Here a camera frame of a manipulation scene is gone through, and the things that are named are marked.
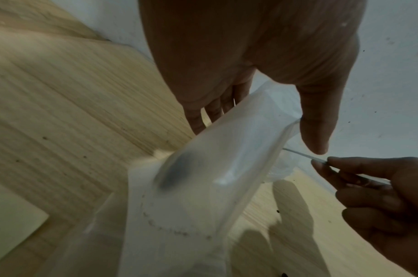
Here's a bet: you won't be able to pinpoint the person's left hand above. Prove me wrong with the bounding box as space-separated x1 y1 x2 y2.
137 0 362 156

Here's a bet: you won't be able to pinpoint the person's right hand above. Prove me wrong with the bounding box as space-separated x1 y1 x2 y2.
311 156 418 277

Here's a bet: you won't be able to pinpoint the metal spoon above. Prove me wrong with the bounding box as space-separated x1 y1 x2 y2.
282 147 391 186

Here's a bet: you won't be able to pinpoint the dark seeds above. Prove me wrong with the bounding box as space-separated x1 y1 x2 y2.
154 152 205 193

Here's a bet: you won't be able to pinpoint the small clear plastic bag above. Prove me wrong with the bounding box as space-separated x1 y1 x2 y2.
118 79 304 277
41 189 128 277

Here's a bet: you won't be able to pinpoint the yellow label backing sheet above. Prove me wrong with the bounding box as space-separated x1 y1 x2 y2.
0 178 50 267

